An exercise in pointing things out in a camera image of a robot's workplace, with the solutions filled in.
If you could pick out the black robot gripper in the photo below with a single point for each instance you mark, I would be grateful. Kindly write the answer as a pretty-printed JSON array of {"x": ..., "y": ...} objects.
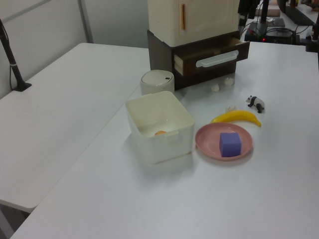
[{"x": 247, "y": 6}]

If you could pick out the black and white panda toy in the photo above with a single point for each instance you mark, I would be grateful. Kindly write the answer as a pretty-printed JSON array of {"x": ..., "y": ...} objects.
[{"x": 256, "y": 102}]

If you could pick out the yellow toy banana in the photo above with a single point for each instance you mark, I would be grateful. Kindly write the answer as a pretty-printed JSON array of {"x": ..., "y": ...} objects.
[{"x": 239, "y": 116}]

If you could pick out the dark vertical stand pole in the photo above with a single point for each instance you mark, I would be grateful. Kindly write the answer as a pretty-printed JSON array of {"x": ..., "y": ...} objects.
[{"x": 264, "y": 10}]

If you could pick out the black electronics box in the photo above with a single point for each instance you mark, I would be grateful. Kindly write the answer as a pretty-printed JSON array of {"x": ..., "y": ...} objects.
[{"x": 276, "y": 35}]

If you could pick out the cream plastic storage box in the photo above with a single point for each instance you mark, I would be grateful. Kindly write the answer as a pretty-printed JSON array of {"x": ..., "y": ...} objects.
[{"x": 199, "y": 20}]

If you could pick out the black stand at table edge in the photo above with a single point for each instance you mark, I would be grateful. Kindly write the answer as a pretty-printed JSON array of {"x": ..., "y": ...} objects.
[{"x": 313, "y": 37}]

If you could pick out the dark brown wooden cabinet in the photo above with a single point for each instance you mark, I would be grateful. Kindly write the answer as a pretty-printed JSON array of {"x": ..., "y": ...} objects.
[{"x": 159, "y": 59}]

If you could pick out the small cream lidded trash bin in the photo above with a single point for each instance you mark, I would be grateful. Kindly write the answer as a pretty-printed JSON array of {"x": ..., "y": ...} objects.
[{"x": 155, "y": 83}]

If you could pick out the purple foam cube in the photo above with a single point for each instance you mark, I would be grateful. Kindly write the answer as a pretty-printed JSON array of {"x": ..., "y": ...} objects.
[{"x": 230, "y": 144}]

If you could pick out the pink plate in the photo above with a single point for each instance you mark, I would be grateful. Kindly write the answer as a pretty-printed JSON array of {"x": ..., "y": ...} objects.
[{"x": 211, "y": 144}]

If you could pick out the toasted bread slice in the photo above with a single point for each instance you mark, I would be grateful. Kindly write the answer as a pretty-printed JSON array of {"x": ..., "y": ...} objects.
[{"x": 160, "y": 133}]

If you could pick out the open cream plastic container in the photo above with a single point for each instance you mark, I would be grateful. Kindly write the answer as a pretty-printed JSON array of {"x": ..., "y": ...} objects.
[{"x": 159, "y": 139}]

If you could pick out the black pole stand with clamp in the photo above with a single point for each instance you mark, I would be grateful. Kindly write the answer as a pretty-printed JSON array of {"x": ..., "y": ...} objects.
[{"x": 15, "y": 69}]

